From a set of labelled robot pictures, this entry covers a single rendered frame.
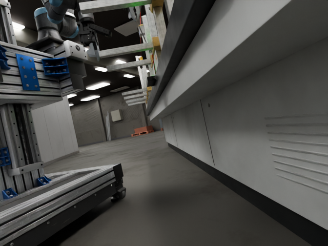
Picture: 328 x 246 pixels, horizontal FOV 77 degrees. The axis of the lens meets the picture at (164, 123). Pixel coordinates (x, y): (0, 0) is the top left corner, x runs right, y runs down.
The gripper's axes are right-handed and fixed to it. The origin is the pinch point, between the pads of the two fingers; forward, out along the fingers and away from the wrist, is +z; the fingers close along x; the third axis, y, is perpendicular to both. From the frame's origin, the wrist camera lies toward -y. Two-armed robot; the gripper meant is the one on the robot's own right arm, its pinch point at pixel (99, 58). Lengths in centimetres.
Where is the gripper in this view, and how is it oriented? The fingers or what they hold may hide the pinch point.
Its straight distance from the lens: 117.8
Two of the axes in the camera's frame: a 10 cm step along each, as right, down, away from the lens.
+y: -9.7, 2.1, -1.1
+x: 1.1, -0.2, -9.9
